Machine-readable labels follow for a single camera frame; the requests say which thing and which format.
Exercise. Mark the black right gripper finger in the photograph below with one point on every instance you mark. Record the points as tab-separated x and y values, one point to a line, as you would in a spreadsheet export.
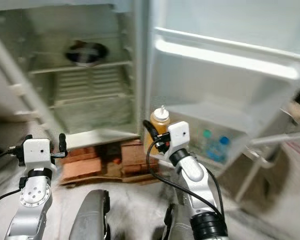
150	131

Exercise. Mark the orange sauce squeeze bottle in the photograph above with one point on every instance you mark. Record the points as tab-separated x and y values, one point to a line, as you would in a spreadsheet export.
162	119

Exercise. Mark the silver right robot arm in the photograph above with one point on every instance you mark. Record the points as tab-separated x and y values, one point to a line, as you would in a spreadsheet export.
192	172

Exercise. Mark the white fridge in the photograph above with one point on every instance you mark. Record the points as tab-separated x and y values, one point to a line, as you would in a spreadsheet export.
80	115

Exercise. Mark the white fridge door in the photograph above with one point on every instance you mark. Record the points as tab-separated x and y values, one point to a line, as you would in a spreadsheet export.
220	80

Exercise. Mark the red brick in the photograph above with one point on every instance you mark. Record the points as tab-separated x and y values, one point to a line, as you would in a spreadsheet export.
132	157
77	167

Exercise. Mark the teal cap water bottle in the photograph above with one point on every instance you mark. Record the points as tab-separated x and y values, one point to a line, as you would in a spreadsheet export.
206	142

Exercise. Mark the blue cap water bottle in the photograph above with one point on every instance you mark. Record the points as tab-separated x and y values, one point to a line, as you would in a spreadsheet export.
221	150

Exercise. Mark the grey robot left leg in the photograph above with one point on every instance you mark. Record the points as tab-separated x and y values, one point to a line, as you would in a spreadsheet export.
90	220

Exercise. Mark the grey robot leg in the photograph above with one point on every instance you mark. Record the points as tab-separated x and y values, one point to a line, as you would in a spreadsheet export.
180	225
90	220

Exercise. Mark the grey robot right leg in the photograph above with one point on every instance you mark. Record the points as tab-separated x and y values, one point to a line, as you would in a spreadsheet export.
180	225

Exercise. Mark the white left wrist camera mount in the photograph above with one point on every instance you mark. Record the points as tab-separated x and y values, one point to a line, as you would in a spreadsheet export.
39	150

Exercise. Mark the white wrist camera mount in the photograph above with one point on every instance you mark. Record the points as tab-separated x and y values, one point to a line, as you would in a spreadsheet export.
39	150
177	135

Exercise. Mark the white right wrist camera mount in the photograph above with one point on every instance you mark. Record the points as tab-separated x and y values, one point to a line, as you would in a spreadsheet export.
177	135

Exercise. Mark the white metal rack frame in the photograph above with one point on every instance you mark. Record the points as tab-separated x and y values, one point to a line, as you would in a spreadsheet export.
270	145

